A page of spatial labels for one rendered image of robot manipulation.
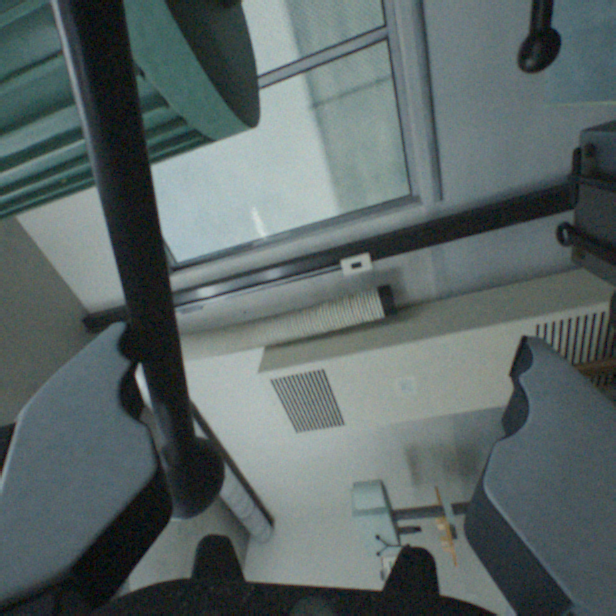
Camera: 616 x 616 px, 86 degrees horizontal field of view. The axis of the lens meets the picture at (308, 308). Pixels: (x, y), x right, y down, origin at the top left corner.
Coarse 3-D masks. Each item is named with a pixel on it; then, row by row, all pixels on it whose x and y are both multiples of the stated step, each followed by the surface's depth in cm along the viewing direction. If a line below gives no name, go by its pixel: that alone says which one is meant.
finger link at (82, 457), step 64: (64, 384) 8; (128, 384) 9; (64, 448) 7; (128, 448) 7; (0, 512) 6; (64, 512) 6; (128, 512) 6; (0, 576) 5; (64, 576) 5; (128, 576) 6
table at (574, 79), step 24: (576, 0) 32; (600, 0) 30; (552, 24) 36; (576, 24) 33; (600, 24) 30; (576, 48) 34; (600, 48) 31; (552, 72) 38; (576, 72) 34; (600, 72) 31; (552, 96) 39; (576, 96) 35; (600, 96) 32
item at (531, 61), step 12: (540, 0) 16; (552, 0) 16; (540, 12) 17; (552, 12) 17; (540, 24) 17; (528, 36) 17; (540, 36) 17; (552, 36) 17; (528, 48) 17; (540, 48) 17; (552, 48) 17; (516, 60) 18; (528, 60) 17; (540, 60) 17; (552, 60) 17; (528, 72) 18
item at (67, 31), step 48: (96, 0) 7; (96, 48) 7; (96, 96) 7; (96, 144) 8; (144, 144) 8; (144, 192) 9; (144, 240) 9; (144, 288) 10; (144, 336) 10; (192, 432) 14; (192, 480) 14
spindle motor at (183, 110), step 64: (0, 0) 12; (128, 0) 12; (192, 0) 13; (0, 64) 13; (64, 64) 13; (192, 64) 14; (256, 64) 23; (0, 128) 16; (64, 128) 16; (192, 128) 18; (0, 192) 20; (64, 192) 22
